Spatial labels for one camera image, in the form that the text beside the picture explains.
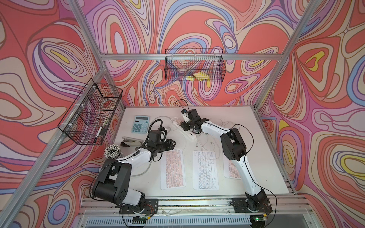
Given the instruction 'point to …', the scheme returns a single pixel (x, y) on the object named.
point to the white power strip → (189, 134)
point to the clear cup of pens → (112, 151)
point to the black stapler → (126, 139)
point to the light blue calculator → (140, 124)
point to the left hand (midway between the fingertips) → (175, 143)
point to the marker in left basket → (98, 132)
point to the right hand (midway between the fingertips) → (184, 127)
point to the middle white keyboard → (205, 175)
